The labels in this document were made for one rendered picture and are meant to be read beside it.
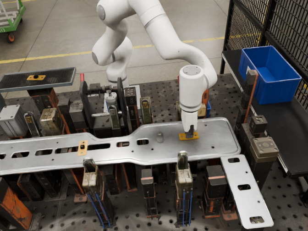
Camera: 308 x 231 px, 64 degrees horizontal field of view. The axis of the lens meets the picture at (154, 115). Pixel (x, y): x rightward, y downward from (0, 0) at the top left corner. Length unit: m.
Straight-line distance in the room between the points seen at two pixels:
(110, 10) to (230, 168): 0.76
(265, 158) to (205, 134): 0.26
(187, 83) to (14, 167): 0.79
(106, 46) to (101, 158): 0.56
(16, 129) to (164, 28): 0.81
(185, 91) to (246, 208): 0.45
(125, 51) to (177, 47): 0.57
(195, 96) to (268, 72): 0.69
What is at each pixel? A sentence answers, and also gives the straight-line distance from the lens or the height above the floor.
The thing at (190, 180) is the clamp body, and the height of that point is 1.04.
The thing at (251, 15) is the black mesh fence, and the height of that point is 1.16.
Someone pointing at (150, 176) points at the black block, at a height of 0.99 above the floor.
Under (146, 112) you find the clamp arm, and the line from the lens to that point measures 1.16.
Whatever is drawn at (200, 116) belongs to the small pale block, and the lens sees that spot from 1.18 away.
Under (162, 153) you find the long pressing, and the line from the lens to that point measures 1.05.
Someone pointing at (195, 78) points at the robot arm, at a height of 1.34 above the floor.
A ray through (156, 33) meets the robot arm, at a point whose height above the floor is 1.45.
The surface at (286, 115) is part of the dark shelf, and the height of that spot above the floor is 1.03.
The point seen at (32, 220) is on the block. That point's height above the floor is 0.71.
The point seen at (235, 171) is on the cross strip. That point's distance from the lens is 1.02.
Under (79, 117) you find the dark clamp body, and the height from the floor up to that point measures 1.04.
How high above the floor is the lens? 1.83
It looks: 43 degrees down
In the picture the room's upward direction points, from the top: 5 degrees counter-clockwise
